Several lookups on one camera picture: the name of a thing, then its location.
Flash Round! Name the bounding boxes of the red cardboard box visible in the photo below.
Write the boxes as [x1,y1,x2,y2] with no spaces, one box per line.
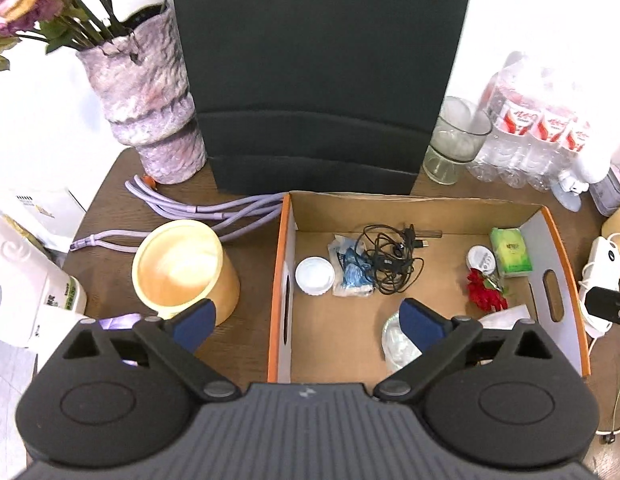
[267,191,590,383]

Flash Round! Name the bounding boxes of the mottled purple vase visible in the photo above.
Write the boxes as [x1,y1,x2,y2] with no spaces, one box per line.
[76,2,208,186]

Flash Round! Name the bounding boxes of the lavender cables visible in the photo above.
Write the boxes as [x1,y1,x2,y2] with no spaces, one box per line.
[70,175,287,253]

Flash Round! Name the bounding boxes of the white paper piece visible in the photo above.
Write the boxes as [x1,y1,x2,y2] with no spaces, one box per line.
[477,304,533,331]

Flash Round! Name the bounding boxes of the purple tissue pack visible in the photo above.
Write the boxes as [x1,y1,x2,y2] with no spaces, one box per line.
[97,312,145,366]

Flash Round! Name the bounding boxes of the pack of water bottles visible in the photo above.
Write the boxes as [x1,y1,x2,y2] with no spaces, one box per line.
[465,51,598,193]

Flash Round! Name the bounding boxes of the clear bag with blue item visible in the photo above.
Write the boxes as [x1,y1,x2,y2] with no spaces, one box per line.
[327,234,375,297]

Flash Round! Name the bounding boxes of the white carton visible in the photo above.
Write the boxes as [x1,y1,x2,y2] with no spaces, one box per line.
[10,187,88,253]

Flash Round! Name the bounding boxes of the black paper bag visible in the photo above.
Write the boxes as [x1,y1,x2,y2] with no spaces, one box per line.
[168,0,477,196]

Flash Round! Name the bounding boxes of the red artificial rose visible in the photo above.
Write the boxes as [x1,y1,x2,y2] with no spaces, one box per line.
[465,269,510,311]

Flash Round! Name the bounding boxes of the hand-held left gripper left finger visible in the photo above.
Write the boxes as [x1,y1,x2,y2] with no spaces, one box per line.
[54,297,241,403]

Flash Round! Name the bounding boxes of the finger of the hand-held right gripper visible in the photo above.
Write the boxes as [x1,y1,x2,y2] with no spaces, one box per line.
[585,285,620,333]

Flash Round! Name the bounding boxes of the green tissue packet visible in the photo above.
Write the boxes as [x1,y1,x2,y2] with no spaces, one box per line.
[490,226,533,278]

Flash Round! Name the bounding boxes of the iridescent plastic bag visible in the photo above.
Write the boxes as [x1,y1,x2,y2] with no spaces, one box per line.
[381,310,425,366]

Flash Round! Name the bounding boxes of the white charger with coiled cable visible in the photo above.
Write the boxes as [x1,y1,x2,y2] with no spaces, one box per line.
[577,232,620,336]

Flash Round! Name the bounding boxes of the white detergent jug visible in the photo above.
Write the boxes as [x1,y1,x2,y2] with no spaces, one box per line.
[0,207,88,348]

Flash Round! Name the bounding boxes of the small grey box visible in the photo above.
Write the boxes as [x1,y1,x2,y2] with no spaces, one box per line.
[590,167,620,218]

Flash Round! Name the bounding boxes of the black cable bundle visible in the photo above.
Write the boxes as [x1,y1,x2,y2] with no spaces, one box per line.
[355,224,431,296]

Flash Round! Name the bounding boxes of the yellow mug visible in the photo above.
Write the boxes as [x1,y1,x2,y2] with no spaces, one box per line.
[132,219,241,328]

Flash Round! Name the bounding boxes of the white robot figure speaker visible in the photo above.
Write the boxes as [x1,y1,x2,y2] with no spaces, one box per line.
[550,137,620,211]

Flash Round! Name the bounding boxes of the white ribbed lid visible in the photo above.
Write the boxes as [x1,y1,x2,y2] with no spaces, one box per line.
[295,256,335,295]

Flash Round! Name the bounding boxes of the small round white container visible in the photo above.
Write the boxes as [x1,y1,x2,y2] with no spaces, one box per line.
[465,245,500,277]

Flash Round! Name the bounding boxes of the clear glass cup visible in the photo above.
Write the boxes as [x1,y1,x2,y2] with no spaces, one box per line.
[423,96,493,185]

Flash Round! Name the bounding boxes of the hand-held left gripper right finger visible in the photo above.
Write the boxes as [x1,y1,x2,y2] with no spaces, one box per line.
[372,297,558,403]

